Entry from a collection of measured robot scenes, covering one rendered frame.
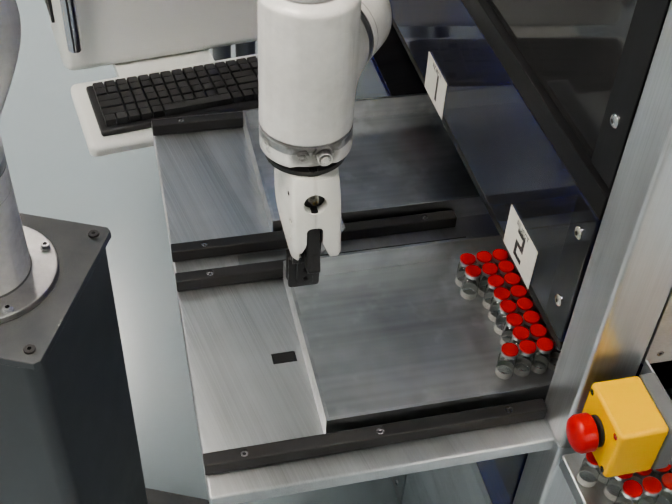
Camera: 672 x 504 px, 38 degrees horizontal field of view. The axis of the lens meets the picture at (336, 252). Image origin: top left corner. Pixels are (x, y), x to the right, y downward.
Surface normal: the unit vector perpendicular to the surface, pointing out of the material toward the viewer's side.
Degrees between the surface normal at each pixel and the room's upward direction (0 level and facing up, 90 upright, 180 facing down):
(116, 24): 90
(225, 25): 90
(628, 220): 90
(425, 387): 0
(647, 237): 90
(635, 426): 0
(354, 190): 0
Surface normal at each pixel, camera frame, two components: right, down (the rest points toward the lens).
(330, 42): 0.45, 0.63
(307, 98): 0.05, 0.69
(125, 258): 0.04, -0.72
